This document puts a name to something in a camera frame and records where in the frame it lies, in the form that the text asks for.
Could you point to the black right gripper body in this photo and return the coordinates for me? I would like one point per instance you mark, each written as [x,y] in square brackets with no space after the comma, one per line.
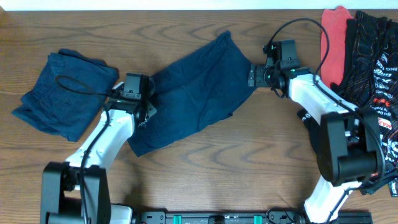
[269,75]

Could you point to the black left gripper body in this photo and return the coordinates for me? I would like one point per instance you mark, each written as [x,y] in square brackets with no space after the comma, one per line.
[148,111]

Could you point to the dark navy shorts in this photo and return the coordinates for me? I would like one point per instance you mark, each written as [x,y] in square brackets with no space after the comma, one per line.
[194,92]

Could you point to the navy blue garment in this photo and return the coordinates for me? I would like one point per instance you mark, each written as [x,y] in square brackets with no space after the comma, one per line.
[67,95]

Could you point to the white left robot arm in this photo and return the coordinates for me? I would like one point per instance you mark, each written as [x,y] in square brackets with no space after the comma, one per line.
[77,190]

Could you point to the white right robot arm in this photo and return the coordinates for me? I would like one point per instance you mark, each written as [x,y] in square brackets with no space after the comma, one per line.
[349,150]

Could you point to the red orange cloth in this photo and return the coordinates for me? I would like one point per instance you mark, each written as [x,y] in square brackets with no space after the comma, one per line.
[335,23]

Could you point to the black printed garment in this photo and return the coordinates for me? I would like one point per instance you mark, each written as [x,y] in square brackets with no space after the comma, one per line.
[370,81]

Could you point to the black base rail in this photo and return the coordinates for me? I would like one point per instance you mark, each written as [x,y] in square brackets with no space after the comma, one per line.
[271,216]

